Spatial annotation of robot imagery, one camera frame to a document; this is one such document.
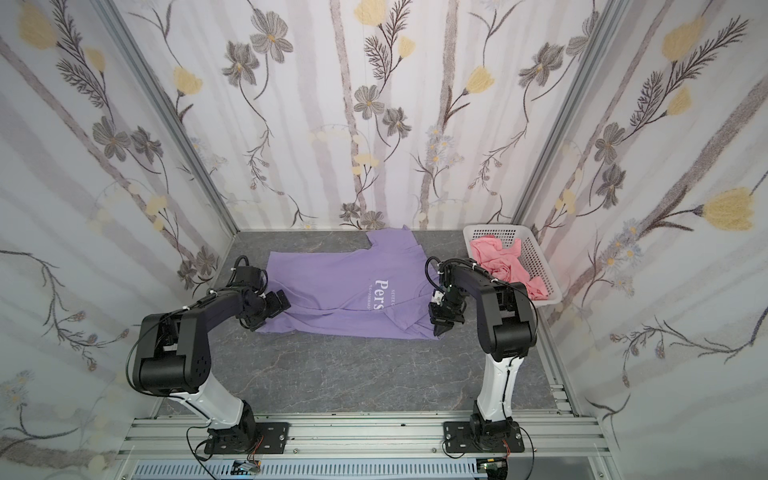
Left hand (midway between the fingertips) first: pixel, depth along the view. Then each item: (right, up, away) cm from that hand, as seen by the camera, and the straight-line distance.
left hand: (283, 309), depth 96 cm
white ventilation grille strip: (+32, -34, -26) cm, 53 cm away
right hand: (+51, -5, -5) cm, 52 cm away
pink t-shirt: (+74, +15, +2) cm, 75 cm away
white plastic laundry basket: (+87, +18, +10) cm, 89 cm away
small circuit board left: (0, -34, -26) cm, 43 cm away
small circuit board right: (+61, -35, -25) cm, 75 cm away
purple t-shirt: (+33, +5, +7) cm, 34 cm away
